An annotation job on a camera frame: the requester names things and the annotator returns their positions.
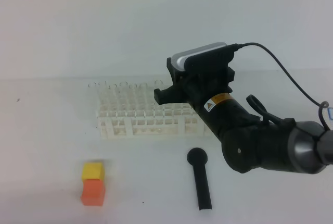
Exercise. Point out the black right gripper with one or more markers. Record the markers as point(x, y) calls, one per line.
point(194, 88)

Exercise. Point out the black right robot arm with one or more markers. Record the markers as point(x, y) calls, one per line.
point(249, 141)

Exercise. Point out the clear test tube in rack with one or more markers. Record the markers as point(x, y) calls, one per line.
point(102, 90)
point(132, 96)
point(158, 84)
point(93, 94)
point(142, 97)
point(123, 101)
point(112, 97)

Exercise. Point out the white plastic test tube rack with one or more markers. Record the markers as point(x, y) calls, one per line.
point(168, 119)

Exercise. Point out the black plastic scoop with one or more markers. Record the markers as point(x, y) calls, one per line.
point(198, 158)

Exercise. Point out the yellow cube block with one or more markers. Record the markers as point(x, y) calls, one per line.
point(93, 171)

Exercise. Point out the orange cube block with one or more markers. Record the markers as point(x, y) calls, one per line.
point(93, 193)

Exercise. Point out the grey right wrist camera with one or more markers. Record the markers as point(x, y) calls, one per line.
point(209, 58)

